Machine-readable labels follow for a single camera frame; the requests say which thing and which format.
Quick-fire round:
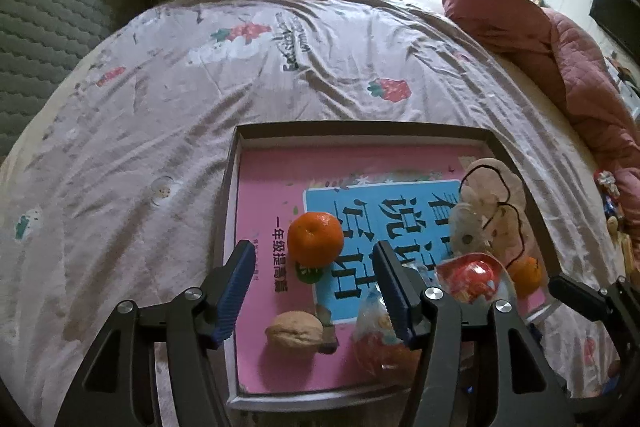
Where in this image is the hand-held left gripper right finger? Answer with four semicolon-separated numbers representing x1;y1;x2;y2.
372;239;581;427

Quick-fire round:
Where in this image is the walnut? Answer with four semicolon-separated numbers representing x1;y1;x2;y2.
265;311;325;350

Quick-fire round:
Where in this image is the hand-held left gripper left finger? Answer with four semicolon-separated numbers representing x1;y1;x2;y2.
55;239;258;427

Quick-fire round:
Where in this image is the large tangerine with leaf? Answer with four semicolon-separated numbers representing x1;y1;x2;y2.
287;211;346;284

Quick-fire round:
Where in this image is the pink and blue book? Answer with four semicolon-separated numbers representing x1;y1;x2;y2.
235;144;546;395

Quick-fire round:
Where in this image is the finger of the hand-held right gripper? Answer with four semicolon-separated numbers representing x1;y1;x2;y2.
547;273;640;358

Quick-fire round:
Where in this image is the clear plastic snack bag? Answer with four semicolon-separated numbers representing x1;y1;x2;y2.
352;287;423;388

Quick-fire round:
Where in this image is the small tangerine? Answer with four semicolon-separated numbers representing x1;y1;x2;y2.
510;257;543;299

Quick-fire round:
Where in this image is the grey quilted mattress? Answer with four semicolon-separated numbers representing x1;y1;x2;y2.
0;0;156;162

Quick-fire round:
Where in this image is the printed strawberry bed sheet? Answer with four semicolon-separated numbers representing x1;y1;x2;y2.
0;0;631;427

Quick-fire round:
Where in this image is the red candy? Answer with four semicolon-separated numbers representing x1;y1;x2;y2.
434;253;516;308

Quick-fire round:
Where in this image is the pink quilt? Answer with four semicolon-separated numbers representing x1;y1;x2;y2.
442;0;640;258

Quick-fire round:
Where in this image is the black television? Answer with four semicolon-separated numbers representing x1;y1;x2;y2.
589;0;640;62

